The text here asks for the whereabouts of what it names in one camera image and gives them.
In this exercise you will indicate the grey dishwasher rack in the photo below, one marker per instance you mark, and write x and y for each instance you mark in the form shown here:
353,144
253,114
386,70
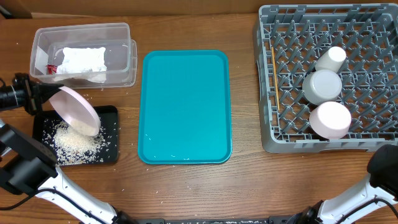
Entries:
300,35

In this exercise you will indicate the grey bowl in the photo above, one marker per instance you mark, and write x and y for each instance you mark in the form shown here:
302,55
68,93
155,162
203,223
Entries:
322,86

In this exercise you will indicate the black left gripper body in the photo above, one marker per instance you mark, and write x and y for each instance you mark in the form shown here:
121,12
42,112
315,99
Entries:
22,93

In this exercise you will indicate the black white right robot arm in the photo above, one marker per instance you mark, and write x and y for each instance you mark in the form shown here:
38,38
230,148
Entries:
378,189

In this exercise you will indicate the black tray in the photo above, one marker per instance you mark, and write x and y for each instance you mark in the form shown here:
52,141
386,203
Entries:
108,115

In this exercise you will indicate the white napkin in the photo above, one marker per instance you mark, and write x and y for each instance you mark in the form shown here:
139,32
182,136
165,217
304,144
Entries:
85,64

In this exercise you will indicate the white paper cup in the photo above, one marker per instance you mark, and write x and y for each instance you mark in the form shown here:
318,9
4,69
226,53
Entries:
331,60

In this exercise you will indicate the large white plate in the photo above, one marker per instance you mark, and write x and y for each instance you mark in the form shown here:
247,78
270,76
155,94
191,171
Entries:
76,111

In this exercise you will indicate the teal plastic tray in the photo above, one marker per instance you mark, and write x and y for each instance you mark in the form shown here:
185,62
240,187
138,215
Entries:
185,109

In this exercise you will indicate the red snack wrapper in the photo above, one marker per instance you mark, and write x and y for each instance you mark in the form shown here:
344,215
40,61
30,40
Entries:
51,69

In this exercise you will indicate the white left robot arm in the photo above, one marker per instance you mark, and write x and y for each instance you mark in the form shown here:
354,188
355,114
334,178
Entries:
34,170

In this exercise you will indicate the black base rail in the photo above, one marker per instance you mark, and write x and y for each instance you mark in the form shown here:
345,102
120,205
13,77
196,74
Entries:
269,220

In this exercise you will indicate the pile of rice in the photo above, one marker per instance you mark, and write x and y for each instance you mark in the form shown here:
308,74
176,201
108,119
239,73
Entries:
71,147

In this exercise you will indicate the clear plastic bin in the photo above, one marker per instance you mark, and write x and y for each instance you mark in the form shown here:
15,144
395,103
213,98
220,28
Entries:
120,56

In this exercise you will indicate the wooden chopstick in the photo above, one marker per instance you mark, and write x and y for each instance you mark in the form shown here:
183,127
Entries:
275,79

